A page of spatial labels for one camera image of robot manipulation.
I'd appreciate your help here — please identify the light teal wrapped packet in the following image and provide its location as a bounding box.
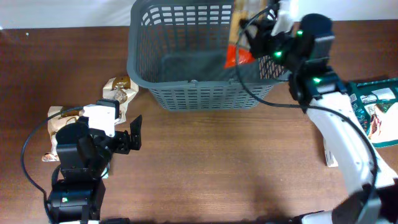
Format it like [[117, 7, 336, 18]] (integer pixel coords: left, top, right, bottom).
[[101, 164, 110, 179]]

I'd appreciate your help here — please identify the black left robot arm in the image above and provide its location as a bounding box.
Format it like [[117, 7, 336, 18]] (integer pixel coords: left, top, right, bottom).
[[47, 116, 142, 223]]

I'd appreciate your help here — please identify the crumpled brown wrapper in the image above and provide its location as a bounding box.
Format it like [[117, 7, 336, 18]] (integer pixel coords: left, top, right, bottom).
[[42, 110, 83, 162], [103, 76, 139, 124]]

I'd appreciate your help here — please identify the black camera cable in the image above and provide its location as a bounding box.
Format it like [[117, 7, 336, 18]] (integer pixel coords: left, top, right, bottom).
[[20, 106, 86, 224], [234, 4, 379, 224]]

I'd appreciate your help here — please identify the black left camera cable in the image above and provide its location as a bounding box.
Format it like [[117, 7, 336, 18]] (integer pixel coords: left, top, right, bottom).
[[20, 106, 86, 224]]

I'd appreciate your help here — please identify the grey plastic basket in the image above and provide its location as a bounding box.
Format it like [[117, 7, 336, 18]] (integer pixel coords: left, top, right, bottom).
[[127, 0, 288, 111]]

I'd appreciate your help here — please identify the crumpled brown wrapper right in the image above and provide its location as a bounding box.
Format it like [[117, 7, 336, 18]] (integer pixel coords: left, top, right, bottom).
[[103, 76, 139, 124]]

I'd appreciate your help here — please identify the orange tan cracker package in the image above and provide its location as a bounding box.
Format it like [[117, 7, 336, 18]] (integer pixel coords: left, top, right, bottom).
[[224, 0, 267, 68]]

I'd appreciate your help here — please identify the black right camera cable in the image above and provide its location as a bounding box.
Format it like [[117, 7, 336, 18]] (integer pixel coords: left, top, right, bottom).
[[234, 4, 379, 224]]

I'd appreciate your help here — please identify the crumpled brown wrapper left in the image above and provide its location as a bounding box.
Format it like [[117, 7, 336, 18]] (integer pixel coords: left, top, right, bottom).
[[42, 110, 83, 162]]

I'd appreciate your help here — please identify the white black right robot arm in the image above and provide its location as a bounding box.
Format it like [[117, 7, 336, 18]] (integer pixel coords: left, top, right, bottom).
[[239, 14, 397, 223]]

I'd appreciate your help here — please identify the green white snack bag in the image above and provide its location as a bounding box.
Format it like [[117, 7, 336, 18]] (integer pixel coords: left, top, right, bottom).
[[346, 78, 397, 148]]

